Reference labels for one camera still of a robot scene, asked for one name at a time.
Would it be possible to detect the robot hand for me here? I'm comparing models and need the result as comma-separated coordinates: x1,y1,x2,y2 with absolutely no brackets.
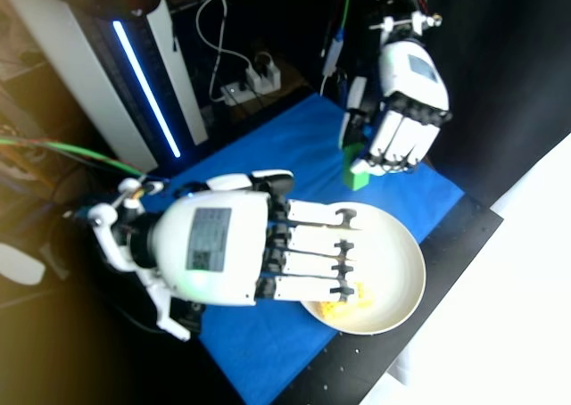
149,169,365,308
339,40,452,178

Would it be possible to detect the white round plate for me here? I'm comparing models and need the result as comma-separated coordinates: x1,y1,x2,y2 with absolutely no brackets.
297,202,426,335

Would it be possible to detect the hanging green cable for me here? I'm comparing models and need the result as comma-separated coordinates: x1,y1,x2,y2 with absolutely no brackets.
337,0,356,32

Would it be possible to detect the green block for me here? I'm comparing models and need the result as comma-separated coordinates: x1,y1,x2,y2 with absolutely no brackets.
342,142,372,192

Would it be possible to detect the blue cloth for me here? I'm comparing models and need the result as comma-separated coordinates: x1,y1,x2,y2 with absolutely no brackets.
133,93,466,405

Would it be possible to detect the yellow object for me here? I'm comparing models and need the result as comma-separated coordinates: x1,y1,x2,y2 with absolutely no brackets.
318,281,377,326

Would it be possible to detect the white adapter with blue plug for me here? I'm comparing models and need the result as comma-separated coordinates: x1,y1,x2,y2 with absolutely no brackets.
320,29,347,78

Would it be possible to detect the white cloth sheet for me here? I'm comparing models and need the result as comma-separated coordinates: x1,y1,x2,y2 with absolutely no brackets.
356,130,571,405

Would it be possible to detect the white cable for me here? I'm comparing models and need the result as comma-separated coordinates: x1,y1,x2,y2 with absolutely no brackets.
194,0,253,103

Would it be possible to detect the black perforated board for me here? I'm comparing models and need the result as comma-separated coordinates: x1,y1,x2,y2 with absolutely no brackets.
271,194,505,405

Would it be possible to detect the white tower with light strip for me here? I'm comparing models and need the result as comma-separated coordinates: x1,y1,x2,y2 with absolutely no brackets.
0,0,210,174

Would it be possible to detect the white power strip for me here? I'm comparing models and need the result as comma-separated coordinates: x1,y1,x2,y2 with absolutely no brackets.
219,52,283,107

